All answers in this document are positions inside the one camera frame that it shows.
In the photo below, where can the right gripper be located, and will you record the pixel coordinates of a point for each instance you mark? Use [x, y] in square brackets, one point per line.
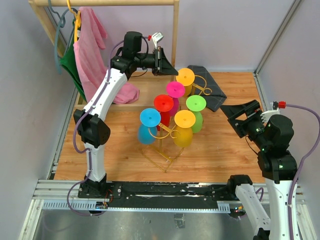
[232, 111]

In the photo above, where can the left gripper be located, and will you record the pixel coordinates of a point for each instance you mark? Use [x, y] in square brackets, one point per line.
[162, 66]

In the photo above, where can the orange wine glass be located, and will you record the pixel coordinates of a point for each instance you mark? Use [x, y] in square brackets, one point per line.
[186, 77]
[183, 134]

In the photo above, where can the pink wine glass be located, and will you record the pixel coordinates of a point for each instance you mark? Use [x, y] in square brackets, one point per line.
[175, 90]

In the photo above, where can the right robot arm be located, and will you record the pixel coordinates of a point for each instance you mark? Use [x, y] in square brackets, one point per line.
[271, 132]

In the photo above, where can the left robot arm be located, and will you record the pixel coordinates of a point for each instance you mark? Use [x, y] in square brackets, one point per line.
[133, 52]

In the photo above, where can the red wine glass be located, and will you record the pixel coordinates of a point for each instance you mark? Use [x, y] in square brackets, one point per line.
[163, 104]

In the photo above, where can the green wine glass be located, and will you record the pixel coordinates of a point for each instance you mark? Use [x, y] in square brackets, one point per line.
[196, 104]

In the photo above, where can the blue wine glass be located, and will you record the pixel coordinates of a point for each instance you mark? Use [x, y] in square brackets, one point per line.
[150, 119]

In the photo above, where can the wooden clothes rack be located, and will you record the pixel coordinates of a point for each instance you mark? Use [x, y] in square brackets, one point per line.
[144, 82]

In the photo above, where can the grey folded cloth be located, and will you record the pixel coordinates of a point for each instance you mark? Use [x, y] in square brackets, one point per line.
[203, 78]

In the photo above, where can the pink garment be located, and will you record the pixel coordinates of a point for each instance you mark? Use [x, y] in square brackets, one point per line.
[87, 50]

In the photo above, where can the green garment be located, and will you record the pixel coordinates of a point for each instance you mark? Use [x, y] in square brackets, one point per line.
[68, 63]

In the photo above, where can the yellow hanger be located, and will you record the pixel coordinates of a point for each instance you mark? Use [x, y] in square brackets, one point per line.
[77, 21]

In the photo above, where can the blue-grey hanger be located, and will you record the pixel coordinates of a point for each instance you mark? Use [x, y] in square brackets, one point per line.
[60, 25]

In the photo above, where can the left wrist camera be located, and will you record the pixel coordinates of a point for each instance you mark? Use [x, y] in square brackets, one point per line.
[157, 38]

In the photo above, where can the gold wire glass rack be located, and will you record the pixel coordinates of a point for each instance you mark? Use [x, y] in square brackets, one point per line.
[164, 132]

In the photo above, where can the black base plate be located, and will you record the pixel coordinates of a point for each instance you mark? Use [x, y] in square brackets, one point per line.
[158, 195]

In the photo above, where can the aluminium frame rail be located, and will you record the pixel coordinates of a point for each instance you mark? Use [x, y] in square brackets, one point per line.
[238, 209]

